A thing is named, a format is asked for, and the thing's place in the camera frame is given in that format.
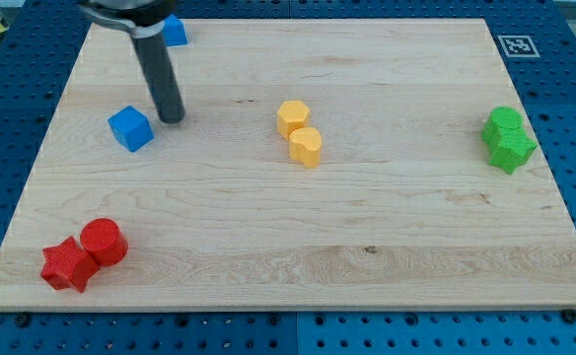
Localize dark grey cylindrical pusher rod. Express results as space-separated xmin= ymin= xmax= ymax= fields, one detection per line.
xmin=131 ymin=33 xmax=185 ymax=124

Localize yellow hexagon block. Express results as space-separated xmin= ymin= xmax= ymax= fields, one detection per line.
xmin=276 ymin=100 xmax=311 ymax=139

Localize yellow heart block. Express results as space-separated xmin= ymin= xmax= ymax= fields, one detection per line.
xmin=288 ymin=127 xmax=323 ymax=169

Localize red star block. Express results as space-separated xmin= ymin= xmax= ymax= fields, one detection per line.
xmin=40 ymin=236 xmax=100 ymax=293

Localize red cylinder block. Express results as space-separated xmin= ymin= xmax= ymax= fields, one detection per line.
xmin=80 ymin=218 xmax=128 ymax=267

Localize blue triangle block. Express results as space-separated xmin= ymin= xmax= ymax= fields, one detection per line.
xmin=163 ymin=15 xmax=188 ymax=46

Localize green cylinder block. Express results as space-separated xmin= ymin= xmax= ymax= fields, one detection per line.
xmin=481 ymin=106 xmax=523 ymax=144

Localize green star block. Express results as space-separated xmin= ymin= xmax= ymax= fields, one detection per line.
xmin=486 ymin=128 xmax=538 ymax=175

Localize light wooden board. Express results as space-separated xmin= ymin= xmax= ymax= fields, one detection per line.
xmin=0 ymin=19 xmax=576 ymax=313

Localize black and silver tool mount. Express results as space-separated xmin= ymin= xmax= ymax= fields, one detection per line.
xmin=77 ymin=0 xmax=178 ymax=38

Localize white fiducial marker tag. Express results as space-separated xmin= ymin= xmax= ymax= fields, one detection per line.
xmin=497 ymin=35 xmax=540 ymax=58

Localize blue cube block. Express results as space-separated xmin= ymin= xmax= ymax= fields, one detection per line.
xmin=108 ymin=106 xmax=154 ymax=152

